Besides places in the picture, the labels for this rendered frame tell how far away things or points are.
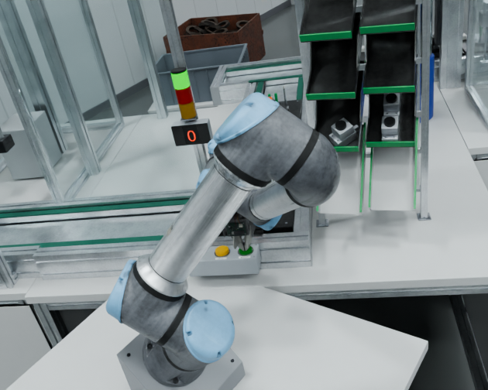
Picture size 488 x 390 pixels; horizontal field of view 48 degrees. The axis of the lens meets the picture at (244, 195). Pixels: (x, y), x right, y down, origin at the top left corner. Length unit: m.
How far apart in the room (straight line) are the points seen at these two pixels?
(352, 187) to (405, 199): 0.16
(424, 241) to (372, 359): 0.49
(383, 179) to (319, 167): 0.76
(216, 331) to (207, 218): 0.25
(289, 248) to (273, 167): 0.73
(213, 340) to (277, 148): 0.41
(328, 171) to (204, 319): 0.39
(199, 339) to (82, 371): 0.55
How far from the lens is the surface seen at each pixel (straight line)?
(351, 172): 1.68
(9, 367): 2.26
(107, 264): 1.81
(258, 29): 5.93
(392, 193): 1.67
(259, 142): 0.92
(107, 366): 1.56
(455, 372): 2.53
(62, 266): 1.88
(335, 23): 1.49
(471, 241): 1.77
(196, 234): 1.01
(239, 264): 1.60
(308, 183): 0.95
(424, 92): 1.64
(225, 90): 2.88
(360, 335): 1.47
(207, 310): 1.11
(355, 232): 1.80
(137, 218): 1.98
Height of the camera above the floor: 1.93
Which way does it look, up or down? 31 degrees down
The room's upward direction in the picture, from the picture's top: 11 degrees counter-clockwise
